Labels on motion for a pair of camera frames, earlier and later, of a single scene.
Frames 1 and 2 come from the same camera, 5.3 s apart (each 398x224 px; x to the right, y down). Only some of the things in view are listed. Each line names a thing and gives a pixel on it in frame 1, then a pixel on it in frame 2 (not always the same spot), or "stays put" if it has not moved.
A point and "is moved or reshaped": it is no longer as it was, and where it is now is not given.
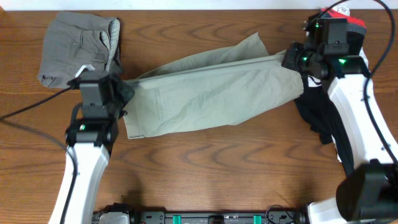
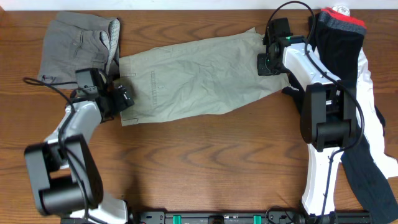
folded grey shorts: x=73 y=40 stays put
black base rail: x=278 y=214 stays put
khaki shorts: x=237 y=82 is moved or reshaped
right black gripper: x=291 y=61 -> x=262 y=70
